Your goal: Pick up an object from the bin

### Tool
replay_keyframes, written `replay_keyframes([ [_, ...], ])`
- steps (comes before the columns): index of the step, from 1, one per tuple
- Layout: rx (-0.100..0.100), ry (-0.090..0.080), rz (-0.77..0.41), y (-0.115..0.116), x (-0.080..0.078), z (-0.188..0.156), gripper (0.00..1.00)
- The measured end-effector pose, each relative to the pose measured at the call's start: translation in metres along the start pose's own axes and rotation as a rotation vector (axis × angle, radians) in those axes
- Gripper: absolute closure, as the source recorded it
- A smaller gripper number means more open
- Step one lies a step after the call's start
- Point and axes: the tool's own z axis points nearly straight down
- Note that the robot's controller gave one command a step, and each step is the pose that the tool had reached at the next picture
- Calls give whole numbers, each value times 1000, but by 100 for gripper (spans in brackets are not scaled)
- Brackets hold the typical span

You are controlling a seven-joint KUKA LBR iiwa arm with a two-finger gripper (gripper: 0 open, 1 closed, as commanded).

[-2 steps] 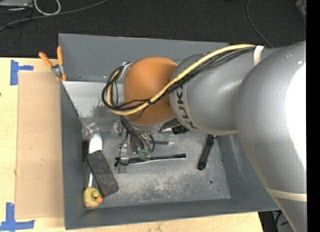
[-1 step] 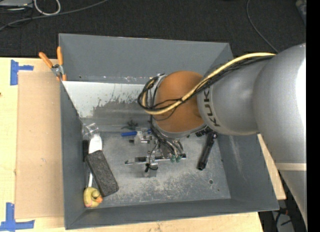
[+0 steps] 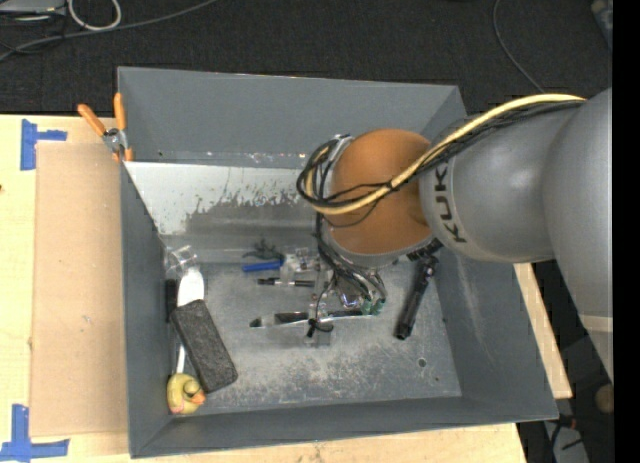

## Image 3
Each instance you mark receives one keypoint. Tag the white plastic spoon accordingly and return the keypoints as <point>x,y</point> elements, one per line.
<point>191,288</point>

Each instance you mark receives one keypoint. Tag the dark green flat block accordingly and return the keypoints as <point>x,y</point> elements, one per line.
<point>204,346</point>

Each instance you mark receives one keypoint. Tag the black cylinder on white bracket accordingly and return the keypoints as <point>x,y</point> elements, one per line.
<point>414,301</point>

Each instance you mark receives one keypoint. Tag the dark green toy animal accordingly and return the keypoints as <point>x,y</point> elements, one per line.
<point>266,250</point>

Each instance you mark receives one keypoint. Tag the yellow rubber duck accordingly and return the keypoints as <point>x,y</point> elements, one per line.
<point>182,395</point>

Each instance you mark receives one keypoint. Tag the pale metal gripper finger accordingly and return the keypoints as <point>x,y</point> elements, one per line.
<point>302,265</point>
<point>290,327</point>

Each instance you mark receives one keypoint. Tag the clear glass cup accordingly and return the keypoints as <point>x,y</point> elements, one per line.
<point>181,258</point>

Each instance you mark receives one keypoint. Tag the brown cardboard board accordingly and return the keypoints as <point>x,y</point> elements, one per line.
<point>75,276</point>

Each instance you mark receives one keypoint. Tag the grey metal bin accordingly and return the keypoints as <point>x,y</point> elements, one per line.
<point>350,381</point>

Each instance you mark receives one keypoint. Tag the blue cylinder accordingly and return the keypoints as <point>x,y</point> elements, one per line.
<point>262,265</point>

